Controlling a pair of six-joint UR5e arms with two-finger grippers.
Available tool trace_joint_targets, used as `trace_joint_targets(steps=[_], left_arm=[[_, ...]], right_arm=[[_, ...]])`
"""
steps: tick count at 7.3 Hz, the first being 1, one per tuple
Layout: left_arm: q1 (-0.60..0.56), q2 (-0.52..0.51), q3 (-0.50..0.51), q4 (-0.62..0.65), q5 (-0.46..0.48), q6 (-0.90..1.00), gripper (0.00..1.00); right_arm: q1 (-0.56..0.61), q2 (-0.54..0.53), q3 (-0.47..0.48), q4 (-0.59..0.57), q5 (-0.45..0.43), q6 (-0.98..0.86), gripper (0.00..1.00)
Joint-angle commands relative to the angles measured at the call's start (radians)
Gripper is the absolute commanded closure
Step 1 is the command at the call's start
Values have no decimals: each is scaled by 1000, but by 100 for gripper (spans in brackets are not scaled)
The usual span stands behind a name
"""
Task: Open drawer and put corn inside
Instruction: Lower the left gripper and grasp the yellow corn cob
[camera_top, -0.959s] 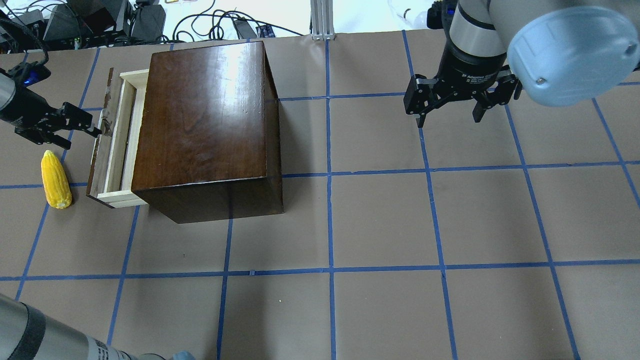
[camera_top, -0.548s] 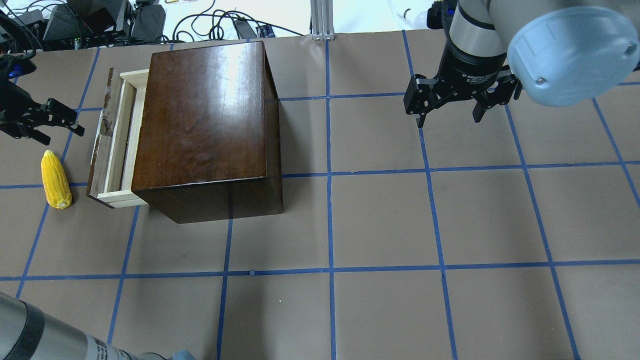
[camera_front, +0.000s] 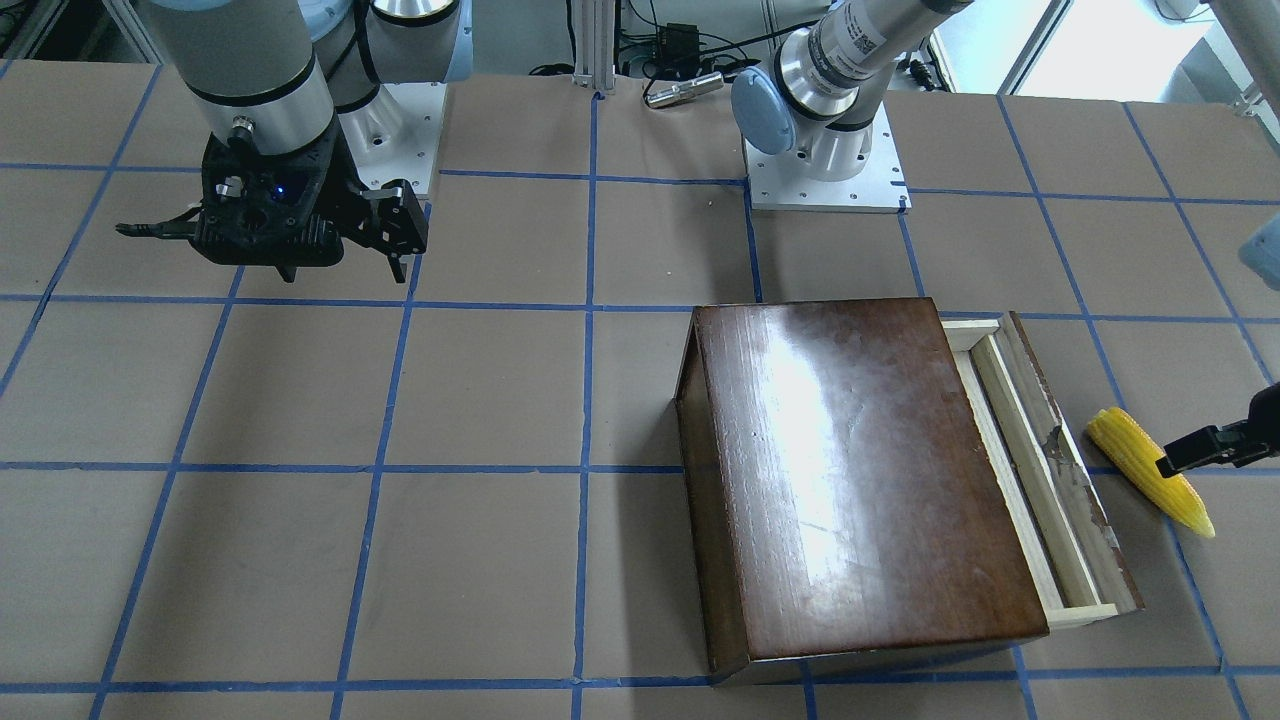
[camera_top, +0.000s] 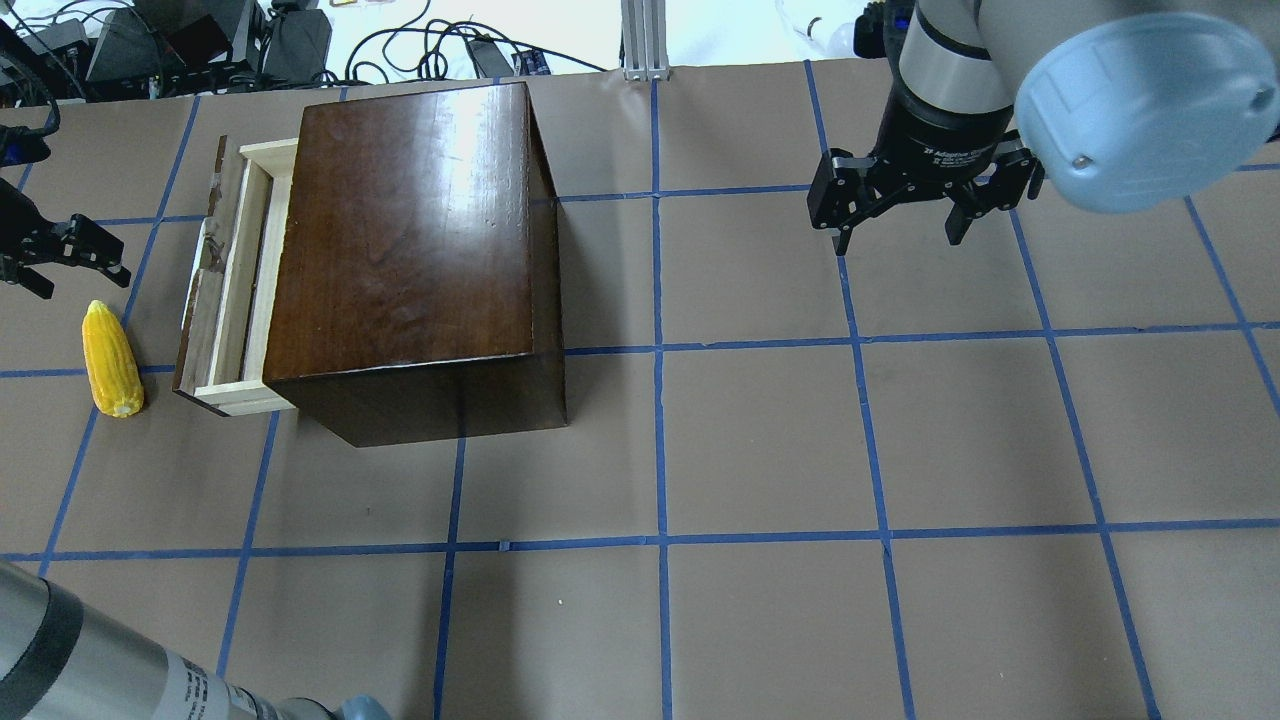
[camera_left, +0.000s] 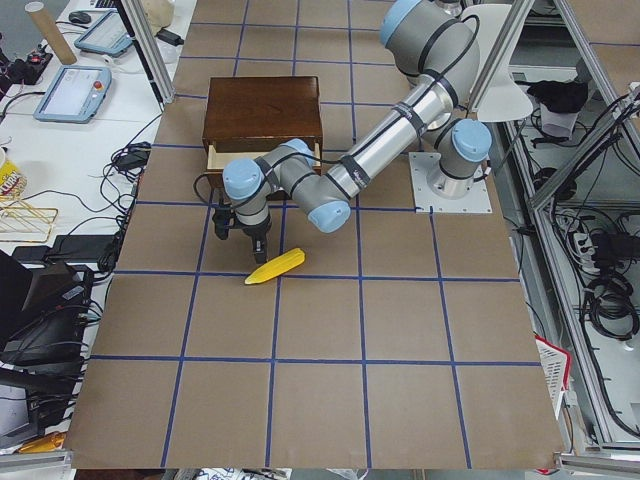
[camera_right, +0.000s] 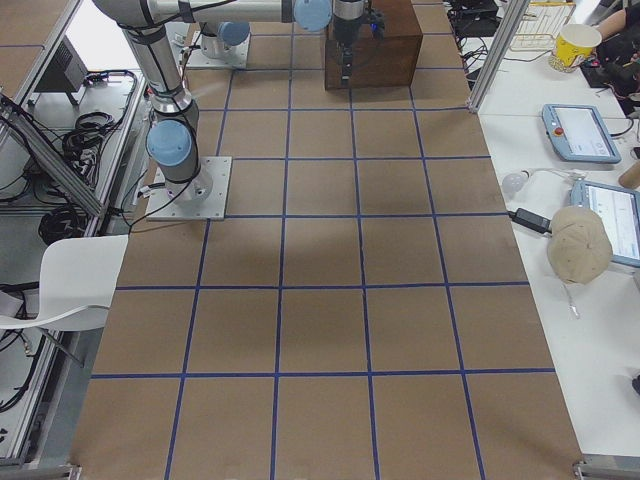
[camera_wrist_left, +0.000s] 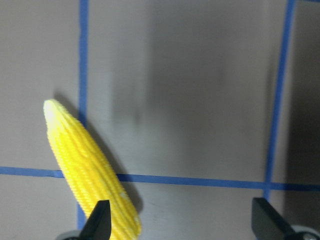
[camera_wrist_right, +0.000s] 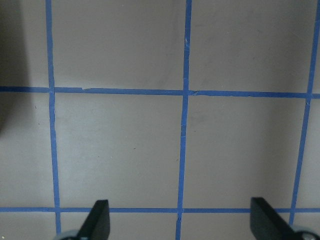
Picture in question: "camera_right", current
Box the yellow paper cup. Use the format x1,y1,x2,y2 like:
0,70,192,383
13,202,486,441
548,24,602,73

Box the blue teach pendant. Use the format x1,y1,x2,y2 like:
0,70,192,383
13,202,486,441
569,180,639,268
541,104,622,164

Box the aluminium frame post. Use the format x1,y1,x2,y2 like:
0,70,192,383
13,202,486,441
467,0,529,113

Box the black power adapter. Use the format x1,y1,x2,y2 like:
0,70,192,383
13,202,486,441
508,208,552,234

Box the beige cap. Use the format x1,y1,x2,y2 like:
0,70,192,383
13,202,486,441
547,206,613,284

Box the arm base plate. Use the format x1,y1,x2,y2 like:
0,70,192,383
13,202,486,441
145,156,232,221
179,30,250,70

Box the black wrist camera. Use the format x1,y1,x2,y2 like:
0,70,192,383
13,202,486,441
365,9,386,40

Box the blue teach pendant lower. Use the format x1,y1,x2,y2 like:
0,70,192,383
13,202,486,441
569,180,639,268

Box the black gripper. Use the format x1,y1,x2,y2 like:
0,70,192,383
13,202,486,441
333,15,362,86

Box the black cables on floor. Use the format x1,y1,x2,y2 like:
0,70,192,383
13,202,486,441
37,112,121,246

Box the white chair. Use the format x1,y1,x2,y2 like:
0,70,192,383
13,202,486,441
1,235,128,332

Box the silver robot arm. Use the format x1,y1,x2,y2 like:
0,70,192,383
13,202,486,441
95,1,213,202
187,1,371,86

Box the blue teach pendant upper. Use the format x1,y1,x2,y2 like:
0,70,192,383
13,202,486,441
541,104,622,164

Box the dark brown wooden cabinet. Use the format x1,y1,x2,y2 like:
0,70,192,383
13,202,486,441
323,1,422,91

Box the white light bulb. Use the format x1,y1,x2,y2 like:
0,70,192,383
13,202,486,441
501,170,531,198

